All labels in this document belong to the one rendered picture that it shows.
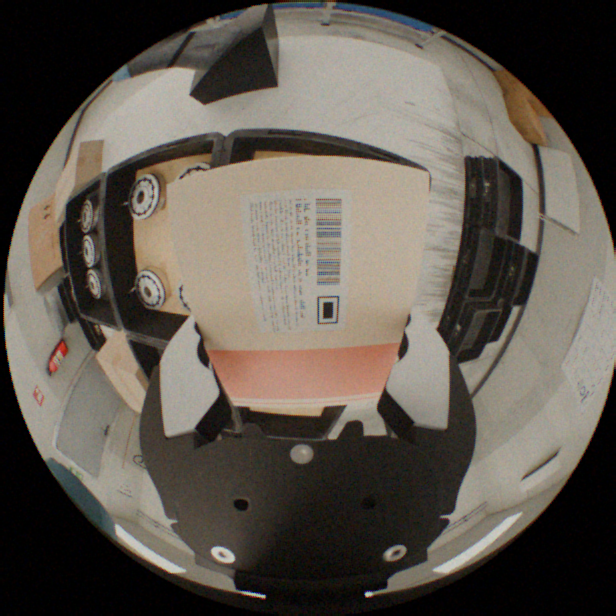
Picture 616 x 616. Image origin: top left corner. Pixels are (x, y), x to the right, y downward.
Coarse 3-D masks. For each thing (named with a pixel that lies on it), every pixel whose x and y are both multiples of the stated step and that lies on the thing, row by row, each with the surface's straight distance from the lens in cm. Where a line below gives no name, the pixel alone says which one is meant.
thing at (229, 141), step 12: (240, 132) 30; (252, 132) 30; (264, 132) 30; (276, 132) 29; (288, 132) 29; (300, 132) 29; (312, 132) 29; (228, 144) 30; (336, 144) 29; (348, 144) 29; (360, 144) 30; (228, 156) 30; (384, 156) 30; (396, 156) 31; (420, 168) 33
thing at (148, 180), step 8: (144, 176) 48; (152, 176) 46; (136, 184) 50; (144, 184) 48; (152, 184) 46; (152, 192) 46; (128, 200) 52; (152, 200) 46; (136, 208) 49; (144, 208) 48; (152, 208) 45; (136, 216) 49; (144, 216) 47
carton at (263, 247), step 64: (192, 192) 10; (256, 192) 9; (320, 192) 8; (384, 192) 9; (192, 256) 10; (256, 256) 9; (320, 256) 9; (384, 256) 10; (256, 320) 11; (320, 320) 10; (384, 320) 11; (256, 384) 14; (320, 384) 14; (384, 384) 16
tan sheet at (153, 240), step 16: (176, 160) 47; (192, 160) 44; (208, 160) 42; (176, 176) 46; (144, 224) 52; (160, 224) 48; (144, 240) 53; (160, 240) 49; (144, 256) 54; (160, 256) 50; (176, 272) 49; (176, 288) 51; (176, 304) 53
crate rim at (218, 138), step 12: (216, 132) 32; (168, 144) 36; (180, 144) 35; (216, 144) 31; (132, 156) 43; (144, 156) 40; (216, 156) 31; (120, 168) 46; (108, 264) 51; (108, 276) 51; (120, 312) 55; (120, 324) 57; (144, 336) 52
